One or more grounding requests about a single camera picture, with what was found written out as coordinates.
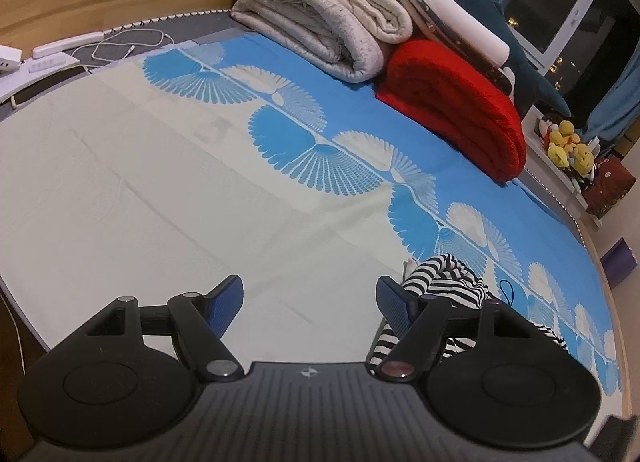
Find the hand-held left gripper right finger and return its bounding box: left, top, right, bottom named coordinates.
left=367, top=275, right=556, bottom=384

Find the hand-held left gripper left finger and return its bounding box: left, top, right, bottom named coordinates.
left=75, top=274, right=246, bottom=384

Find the black white striped garment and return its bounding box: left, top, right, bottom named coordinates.
left=367, top=253, right=569, bottom=369

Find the blue white patterned bed sheet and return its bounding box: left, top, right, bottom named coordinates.
left=0, top=37, right=624, bottom=398

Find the red folded blanket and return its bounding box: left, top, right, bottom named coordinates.
left=376, top=39, right=529, bottom=187

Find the white bedside shelf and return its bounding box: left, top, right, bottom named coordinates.
left=520, top=107, right=607, bottom=229

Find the purple box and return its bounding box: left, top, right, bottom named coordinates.
left=600, top=237, right=639, bottom=289

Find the yellow plush toy pile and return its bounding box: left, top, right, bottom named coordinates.
left=544, top=119, right=597, bottom=179

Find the dark red box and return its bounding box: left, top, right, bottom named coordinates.
left=582, top=157, right=639, bottom=219

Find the blue shark plush toy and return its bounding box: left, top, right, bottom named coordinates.
left=420, top=0, right=574, bottom=119

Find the grey mattress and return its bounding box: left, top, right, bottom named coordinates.
left=0, top=9, right=252, bottom=124

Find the beige folded blanket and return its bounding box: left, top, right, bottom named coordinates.
left=230, top=0, right=415, bottom=84

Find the white pillow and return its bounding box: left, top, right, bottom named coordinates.
left=395, top=0, right=512, bottom=66

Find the short white power strip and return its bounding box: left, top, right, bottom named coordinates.
left=25, top=53, right=74, bottom=74

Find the long white power strip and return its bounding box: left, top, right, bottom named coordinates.
left=32, top=30, right=105, bottom=59

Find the white charger block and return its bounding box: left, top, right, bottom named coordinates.
left=0, top=44, right=24, bottom=72

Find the black hair tie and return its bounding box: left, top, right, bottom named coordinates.
left=498, top=279, right=517, bottom=311

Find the white cable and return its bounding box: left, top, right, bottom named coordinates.
left=70, top=28, right=174, bottom=66

